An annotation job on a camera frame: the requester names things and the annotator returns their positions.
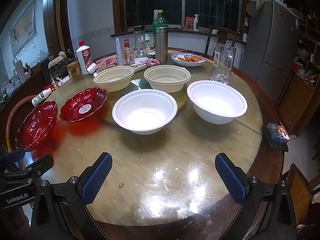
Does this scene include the red glass plate plain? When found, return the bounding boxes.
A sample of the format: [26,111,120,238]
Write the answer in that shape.
[16,101,58,152]

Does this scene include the red glass plate with sticker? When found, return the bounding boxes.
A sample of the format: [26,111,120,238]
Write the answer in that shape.
[59,87,108,122]

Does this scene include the white foam bowl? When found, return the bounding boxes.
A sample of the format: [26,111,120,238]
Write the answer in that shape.
[187,80,247,125]
[112,89,178,135]

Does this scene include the beige plastic bowl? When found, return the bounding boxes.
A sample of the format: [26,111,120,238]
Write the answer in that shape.
[93,66,135,92]
[144,65,191,93]

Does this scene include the red yellow hula hoop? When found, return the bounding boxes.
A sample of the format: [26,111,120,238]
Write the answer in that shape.
[5,94,37,153]

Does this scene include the cigarette pack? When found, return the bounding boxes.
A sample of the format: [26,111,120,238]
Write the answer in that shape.
[262,122,290,153]

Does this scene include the small white green bottle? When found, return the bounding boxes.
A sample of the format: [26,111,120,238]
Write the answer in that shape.
[31,85,54,107]

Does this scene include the gold glitter turntable mat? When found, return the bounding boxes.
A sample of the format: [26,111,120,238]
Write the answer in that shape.
[98,79,188,124]

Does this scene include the silver turntable center disc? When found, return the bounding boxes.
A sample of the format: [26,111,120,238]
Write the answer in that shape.
[128,79,150,91]

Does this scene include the dark quilted jacket fur collar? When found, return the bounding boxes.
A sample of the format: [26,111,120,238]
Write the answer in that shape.
[48,50,76,82]

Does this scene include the gold lid glass jar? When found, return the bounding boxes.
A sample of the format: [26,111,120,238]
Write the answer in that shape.
[67,60,82,79]

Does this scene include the pink cloth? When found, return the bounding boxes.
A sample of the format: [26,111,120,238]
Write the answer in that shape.
[96,56,117,68]

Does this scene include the white liquor bottle red cap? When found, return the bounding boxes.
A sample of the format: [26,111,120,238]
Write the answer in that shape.
[76,41,92,75]

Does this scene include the clear glass beer mug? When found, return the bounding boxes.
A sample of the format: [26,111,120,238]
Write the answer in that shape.
[210,43,236,84]

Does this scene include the grey refrigerator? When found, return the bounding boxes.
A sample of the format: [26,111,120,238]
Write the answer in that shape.
[240,1,298,106]

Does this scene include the blue white plate with food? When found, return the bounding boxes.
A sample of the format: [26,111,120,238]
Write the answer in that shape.
[171,53,206,67]

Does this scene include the small clear liquor bottle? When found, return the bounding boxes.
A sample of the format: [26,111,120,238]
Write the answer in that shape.
[123,39,135,66]

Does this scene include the wooden chair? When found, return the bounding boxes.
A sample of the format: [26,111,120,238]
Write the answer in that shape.
[204,26,241,55]

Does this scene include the clear glass jar black lid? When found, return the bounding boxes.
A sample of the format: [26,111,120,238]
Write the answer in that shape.
[133,25,146,57]

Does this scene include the white spray bottle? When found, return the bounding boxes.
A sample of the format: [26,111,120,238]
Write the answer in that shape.
[193,14,199,31]

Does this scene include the stainless steel thermos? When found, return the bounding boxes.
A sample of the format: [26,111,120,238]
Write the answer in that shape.
[155,27,168,63]

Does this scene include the green plastic bottle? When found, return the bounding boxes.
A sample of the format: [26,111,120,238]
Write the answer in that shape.
[152,10,168,48]

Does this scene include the pink bead bracelet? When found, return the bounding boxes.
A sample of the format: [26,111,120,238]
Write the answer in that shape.
[139,57,161,68]

